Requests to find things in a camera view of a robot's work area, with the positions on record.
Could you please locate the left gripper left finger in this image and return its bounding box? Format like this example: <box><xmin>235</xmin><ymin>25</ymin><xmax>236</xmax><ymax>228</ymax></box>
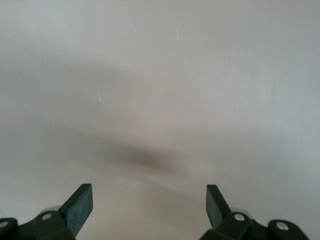
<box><xmin>19</xmin><ymin>183</ymin><xmax>94</xmax><ymax>240</ymax></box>

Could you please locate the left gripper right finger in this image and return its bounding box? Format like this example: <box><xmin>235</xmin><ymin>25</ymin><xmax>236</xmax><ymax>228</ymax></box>
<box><xmin>199</xmin><ymin>184</ymin><xmax>253</xmax><ymax>240</ymax></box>

